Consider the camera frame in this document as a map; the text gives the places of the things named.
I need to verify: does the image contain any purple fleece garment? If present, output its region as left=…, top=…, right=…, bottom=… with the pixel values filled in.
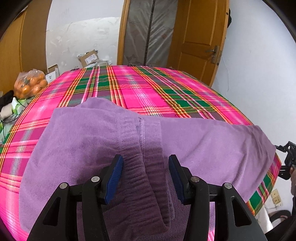
left=18, top=98, right=276, bottom=240

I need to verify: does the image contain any grey plastic zipper curtain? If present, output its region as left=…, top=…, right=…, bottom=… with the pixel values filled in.
left=123, top=0, right=178, bottom=67

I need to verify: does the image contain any black cloth on table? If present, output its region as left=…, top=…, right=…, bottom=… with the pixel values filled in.
left=0, top=90, right=15, bottom=110

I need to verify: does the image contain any bag of oranges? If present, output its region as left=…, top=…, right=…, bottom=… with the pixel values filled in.
left=14, top=69, right=48, bottom=99

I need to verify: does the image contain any small white box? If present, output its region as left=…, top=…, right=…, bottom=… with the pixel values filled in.
left=46, top=64, right=60, bottom=83

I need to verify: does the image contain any pink plaid bed sheet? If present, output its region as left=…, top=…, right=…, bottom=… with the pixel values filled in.
left=1, top=66, right=280, bottom=240

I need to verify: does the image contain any open cardboard box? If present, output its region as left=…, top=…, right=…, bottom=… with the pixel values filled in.
left=77, top=50, right=99, bottom=68

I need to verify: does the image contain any wooden door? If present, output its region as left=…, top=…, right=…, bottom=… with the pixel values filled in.
left=167, top=0, right=229, bottom=86

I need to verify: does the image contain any wooden wardrobe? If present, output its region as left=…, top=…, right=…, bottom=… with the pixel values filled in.
left=1, top=0, right=52, bottom=93

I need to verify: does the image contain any wall power socket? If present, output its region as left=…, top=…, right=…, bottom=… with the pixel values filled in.
left=270, top=189, right=282, bottom=208

